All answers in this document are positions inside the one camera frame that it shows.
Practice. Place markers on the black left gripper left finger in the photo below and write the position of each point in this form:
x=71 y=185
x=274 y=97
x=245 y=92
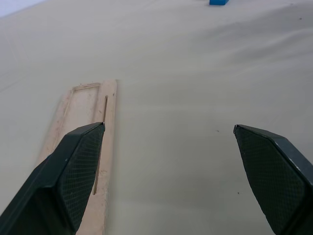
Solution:
x=49 y=186

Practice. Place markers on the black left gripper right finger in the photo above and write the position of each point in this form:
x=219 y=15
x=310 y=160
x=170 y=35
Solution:
x=276 y=176

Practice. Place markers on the light wooden slotted board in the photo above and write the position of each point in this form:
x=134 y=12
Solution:
x=80 y=105

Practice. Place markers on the blue block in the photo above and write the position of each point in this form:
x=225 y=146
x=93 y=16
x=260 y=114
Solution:
x=218 y=2

